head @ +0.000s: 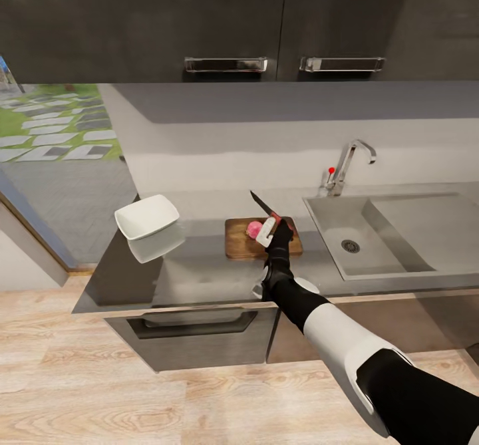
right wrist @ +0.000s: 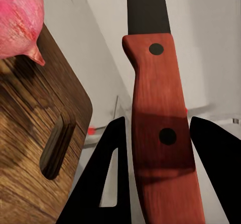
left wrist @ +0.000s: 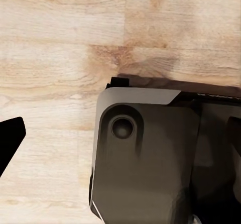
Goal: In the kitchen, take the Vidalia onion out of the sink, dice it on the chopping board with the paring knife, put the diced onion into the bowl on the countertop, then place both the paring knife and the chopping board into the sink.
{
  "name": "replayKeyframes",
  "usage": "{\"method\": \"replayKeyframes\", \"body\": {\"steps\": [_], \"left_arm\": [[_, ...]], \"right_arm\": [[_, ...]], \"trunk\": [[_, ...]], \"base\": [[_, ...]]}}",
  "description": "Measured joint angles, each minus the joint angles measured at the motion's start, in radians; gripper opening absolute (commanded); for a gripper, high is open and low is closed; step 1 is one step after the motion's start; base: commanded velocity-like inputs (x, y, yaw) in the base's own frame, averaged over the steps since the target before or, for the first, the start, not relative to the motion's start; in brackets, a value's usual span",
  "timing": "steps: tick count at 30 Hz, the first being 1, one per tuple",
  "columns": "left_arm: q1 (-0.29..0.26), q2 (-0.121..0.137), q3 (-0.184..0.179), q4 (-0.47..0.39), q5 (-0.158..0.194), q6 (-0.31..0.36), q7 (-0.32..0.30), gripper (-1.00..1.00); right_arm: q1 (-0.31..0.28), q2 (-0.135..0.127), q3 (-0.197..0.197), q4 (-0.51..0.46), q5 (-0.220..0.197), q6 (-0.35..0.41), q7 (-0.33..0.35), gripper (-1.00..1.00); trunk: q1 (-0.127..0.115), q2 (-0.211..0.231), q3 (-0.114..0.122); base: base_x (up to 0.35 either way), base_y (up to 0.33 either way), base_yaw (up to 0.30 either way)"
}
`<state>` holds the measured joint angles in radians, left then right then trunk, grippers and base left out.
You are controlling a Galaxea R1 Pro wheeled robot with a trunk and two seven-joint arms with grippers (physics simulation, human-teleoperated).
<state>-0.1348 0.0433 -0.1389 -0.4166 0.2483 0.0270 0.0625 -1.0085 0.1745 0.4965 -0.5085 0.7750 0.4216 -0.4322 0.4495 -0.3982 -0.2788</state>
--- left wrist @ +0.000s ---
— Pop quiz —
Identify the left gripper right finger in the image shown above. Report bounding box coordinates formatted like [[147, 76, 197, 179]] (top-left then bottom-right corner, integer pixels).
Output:
[[225, 116, 241, 156]]

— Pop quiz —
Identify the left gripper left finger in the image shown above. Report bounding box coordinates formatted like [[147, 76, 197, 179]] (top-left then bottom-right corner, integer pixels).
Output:
[[0, 117, 26, 177]]

